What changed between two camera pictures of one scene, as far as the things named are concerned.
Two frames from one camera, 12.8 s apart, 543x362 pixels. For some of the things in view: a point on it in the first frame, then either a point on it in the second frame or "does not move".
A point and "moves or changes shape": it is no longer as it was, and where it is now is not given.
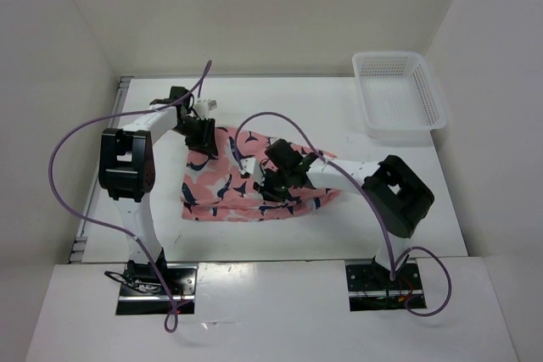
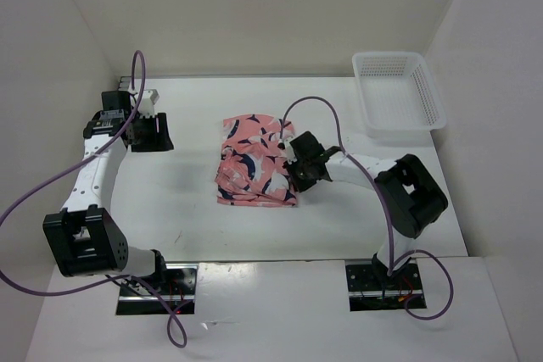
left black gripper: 206,142 to 159,142
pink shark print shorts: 215,186 moves or changes shape
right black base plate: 371,287 does not move
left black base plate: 141,297 does not move
